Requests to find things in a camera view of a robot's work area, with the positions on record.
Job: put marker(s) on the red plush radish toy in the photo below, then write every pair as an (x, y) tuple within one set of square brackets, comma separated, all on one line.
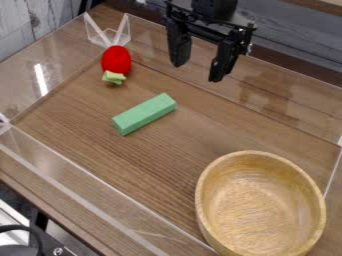
[(115, 64)]

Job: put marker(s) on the black table leg bracket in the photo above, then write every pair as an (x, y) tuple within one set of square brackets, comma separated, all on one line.
[(52, 247)]

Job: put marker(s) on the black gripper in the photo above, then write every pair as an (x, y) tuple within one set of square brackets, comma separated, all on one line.
[(210, 20)]

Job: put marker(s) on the green rectangular block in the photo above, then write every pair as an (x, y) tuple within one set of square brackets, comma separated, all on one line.
[(144, 113)]

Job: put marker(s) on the wooden bowl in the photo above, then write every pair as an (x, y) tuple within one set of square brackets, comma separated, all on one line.
[(259, 206)]

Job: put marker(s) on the clear acrylic tray wall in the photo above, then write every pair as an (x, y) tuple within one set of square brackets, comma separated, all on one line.
[(122, 190)]

